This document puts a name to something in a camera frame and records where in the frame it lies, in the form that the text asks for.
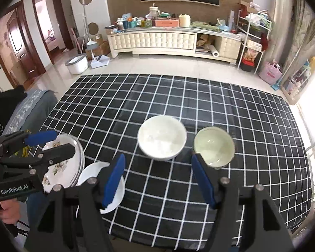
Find grey blue embroidered sofa cover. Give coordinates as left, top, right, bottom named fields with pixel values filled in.
left=3, top=89, right=58, bottom=137

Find person's left hand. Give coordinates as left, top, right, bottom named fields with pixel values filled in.
left=0, top=198, right=28, bottom=225

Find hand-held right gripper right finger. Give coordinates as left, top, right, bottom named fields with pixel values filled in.
left=191, top=154, right=296, bottom=252

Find person's blue trouser leg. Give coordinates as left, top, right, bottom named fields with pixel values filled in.
left=26, top=196, right=53, bottom=231

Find patterned beige curtain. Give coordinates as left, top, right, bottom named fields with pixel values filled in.
left=286, top=0, right=315, bottom=84

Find green bowl patterned outside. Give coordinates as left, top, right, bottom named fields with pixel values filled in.
left=193, top=126, right=236, bottom=169

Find pink box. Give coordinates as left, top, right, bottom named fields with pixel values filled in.
left=155, top=19, right=179, bottom=27

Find white bowl blue pattern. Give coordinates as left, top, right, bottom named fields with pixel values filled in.
left=77, top=161, right=126, bottom=214

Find arched floor mirror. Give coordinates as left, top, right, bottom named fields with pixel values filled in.
left=280, top=35, right=315, bottom=105

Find cardboard boxes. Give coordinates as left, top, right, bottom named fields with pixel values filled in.
left=85, top=34, right=111, bottom=58

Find white metal shelf rack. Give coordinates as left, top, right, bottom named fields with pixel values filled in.
left=236, top=1, right=272, bottom=74

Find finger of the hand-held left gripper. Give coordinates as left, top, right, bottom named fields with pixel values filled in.
left=0, top=144, right=76, bottom=175
left=0, top=130, right=58, bottom=158

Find brown door frame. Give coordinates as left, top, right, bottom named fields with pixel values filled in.
left=31, top=0, right=74, bottom=65

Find small scalloped floral plate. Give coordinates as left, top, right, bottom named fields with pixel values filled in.
left=42, top=134, right=79, bottom=194

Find brown wooden door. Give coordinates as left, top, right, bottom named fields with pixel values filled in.
left=0, top=1, right=46, bottom=88

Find pink tote bag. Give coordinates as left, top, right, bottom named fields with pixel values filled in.
left=259, top=59, right=282, bottom=85

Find white mop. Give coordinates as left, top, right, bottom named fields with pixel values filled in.
left=80, top=0, right=95, bottom=58

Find black cloth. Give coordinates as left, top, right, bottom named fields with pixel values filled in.
left=0, top=79, right=27, bottom=137

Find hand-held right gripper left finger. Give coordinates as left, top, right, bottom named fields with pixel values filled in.
left=29, top=154, right=126, bottom=252

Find cream tufted television cabinet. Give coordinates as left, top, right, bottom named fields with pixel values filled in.
left=107, top=26, right=242, bottom=63

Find white dustpan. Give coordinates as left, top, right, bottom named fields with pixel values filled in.
left=91, top=55, right=111, bottom=69

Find plain white bowl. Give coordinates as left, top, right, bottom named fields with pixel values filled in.
left=137, top=115, right=187, bottom=162

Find white mop bucket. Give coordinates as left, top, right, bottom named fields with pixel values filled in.
left=66, top=53, right=89, bottom=74

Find cream jar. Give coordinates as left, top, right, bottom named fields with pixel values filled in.
left=178, top=14, right=192, bottom=27

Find black white checkered tablecloth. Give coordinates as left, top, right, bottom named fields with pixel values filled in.
left=38, top=73, right=314, bottom=248

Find white plate pink petal print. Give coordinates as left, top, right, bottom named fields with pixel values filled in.
left=66, top=134, right=82, bottom=189

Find standing air conditioner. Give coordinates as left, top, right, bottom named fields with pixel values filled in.
left=268, top=0, right=294, bottom=66

